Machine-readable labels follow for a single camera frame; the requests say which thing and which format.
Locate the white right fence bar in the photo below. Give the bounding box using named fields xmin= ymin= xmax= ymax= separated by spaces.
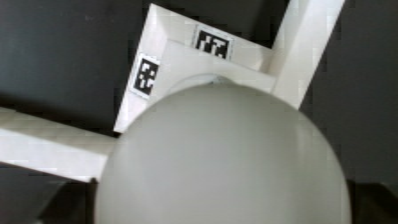
xmin=266 ymin=0 xmax=344 ymax=108

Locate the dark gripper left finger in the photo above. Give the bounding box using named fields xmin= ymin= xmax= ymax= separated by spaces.
xmin=0 ymin=179 xmax=99 ymax=224

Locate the white lamp base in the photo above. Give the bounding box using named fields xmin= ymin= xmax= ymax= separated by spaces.
xmin=113 ymin=4 xmax=275 ymax=133

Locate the white front fence bar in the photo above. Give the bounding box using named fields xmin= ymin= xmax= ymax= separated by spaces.
xmin=0 ymin=107 xmax=117 ymax=182

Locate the white fence bar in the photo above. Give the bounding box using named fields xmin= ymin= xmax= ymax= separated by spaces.
xmin=0 ymin=107 xmax=117 ymax=182
xmin=266 ymin=0 xmax=344 ymax=108

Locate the white lamp bulb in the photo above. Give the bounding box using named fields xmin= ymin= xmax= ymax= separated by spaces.
xmin=94 ymin=85 xmax=351 ymax=224

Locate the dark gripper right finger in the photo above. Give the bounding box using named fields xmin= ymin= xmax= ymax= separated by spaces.
xmin=348 ymin=181 xmax=398 ymax=224

